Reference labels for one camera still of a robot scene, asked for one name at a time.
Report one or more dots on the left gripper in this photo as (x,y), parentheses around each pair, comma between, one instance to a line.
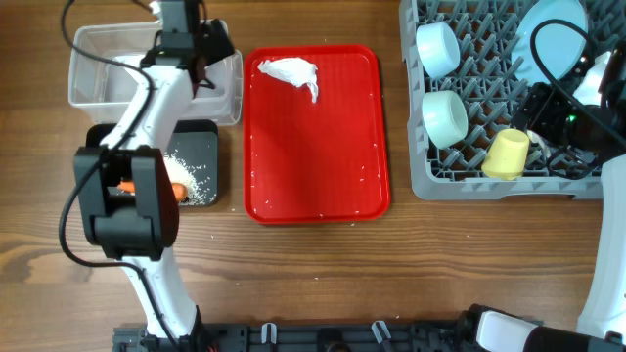
(217,40)

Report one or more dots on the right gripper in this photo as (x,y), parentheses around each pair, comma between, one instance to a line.
(539,109)

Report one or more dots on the yellow plastic cup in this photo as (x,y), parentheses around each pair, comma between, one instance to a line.
(507,155)

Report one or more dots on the light blue plate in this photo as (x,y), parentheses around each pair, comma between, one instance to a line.
(558,47)

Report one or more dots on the white napkin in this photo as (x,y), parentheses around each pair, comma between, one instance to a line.
(294,71)

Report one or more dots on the green bowl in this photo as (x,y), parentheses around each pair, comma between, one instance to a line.
(445,118)

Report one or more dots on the small light blue bowl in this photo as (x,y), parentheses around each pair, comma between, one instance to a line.
(438,49)

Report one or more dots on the white rice pile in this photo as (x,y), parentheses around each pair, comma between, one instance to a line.
(196,178)

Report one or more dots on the orange carrot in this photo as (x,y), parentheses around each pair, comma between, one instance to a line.
(180,191)

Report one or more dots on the white plastic spoon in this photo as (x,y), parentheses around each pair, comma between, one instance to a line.
(535,138)

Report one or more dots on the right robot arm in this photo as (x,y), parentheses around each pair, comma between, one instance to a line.
(552,259)

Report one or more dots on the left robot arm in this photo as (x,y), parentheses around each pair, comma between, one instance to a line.
(142,247)

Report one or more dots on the grey dishwasher rack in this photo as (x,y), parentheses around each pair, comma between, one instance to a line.
(485,82)

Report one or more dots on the black waste tray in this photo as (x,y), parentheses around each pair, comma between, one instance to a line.
(200,146)

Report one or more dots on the clear plastic bin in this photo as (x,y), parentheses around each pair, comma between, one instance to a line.
(104,92)

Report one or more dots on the red serving tray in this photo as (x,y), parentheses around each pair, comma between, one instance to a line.
(317,161)

